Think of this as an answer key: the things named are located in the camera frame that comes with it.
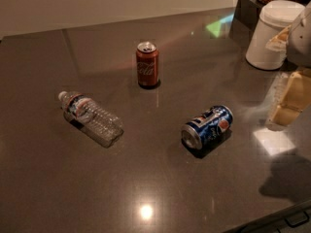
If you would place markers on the clear plastic water bottle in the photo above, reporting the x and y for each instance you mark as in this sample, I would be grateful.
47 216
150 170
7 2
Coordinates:
99 124

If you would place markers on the blue pepsi can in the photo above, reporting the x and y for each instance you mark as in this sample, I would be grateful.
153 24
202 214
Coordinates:
207 127

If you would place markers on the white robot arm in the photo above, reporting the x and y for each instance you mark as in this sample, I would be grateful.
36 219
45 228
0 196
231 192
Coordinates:
298 48

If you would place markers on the red coca-cola can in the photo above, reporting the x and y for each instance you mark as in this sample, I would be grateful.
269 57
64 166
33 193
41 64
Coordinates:
147 64

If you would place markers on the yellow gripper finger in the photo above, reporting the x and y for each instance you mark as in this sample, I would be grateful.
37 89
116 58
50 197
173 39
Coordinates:
279 41
292 96

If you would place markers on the white lidded container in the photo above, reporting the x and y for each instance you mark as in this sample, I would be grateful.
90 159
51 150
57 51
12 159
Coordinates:
273 18

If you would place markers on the black drawer handle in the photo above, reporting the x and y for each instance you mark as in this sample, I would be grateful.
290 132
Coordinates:
297 219

